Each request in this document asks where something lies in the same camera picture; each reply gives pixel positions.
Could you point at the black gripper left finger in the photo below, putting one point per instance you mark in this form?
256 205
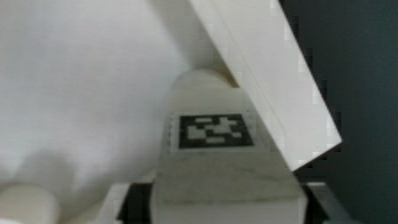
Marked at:
126 204

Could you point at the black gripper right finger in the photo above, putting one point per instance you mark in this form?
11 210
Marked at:
325 210

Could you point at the white table leg with tag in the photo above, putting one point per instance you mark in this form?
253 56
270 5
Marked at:
224 183
29 205

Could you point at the white square tabletop tray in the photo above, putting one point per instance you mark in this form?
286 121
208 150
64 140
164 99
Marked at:
93 55

